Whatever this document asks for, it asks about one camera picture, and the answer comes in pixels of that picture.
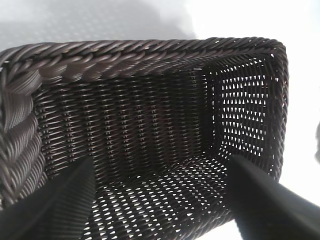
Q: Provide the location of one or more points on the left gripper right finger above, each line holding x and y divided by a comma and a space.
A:
270, 212

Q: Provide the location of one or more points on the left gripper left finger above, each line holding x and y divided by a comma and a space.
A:
50, 217

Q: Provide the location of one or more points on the dark brown wicker basket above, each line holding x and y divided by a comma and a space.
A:
125, 112

